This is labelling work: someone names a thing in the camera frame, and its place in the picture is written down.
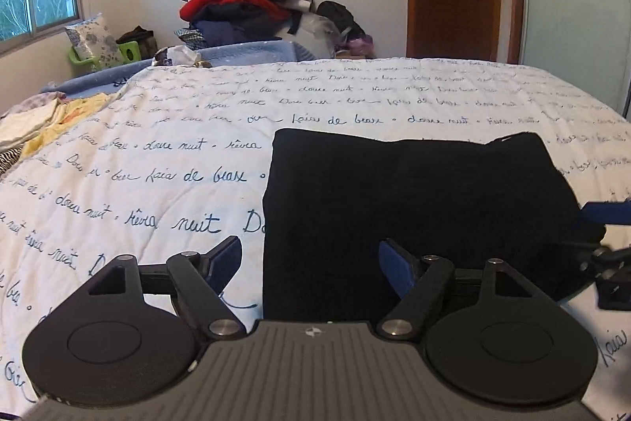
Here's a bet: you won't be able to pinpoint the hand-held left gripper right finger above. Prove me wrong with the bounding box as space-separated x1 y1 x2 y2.
377 238 536 339

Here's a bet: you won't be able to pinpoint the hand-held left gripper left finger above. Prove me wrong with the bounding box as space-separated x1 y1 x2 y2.
85 234 247 339

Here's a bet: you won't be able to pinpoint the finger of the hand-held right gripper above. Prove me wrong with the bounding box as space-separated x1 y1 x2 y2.
590 245 631 309
582 199 631 225

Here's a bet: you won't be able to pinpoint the black pants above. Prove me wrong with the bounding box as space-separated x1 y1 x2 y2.
261 127 607 323

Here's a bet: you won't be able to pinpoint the white script-printed bedspread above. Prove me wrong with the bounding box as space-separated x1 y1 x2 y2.
0 56 631 421

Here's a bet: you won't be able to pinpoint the frosted glass wardrobe door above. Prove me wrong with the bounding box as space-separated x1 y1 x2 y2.
520 0 631 122

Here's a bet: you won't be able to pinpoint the yellow cloth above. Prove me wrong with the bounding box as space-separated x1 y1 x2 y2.
19 94 120 158

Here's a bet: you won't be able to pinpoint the blue blanket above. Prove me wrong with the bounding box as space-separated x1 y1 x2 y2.
41 40 317 95

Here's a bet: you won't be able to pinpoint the purple cloth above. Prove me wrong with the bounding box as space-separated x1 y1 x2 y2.
344 35 376 58

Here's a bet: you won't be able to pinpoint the green plastic basket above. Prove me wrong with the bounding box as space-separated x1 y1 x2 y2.
68 40 143 73

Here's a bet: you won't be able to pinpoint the striped cloth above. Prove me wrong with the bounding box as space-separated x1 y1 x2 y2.
0 145 26 178

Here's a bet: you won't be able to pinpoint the dark bag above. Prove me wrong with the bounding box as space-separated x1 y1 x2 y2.
116 25 159 58

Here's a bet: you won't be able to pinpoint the pale pink cloth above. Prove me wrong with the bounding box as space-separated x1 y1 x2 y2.
0 92 66 146

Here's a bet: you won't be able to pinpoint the clear plastic bag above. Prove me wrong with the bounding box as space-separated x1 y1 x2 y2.
288 13 343 53

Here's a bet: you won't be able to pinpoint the black backpack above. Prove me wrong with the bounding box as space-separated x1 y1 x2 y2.
315 0 366 38

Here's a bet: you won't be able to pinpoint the floral pillow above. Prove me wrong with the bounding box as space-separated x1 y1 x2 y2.
65 13 120 69

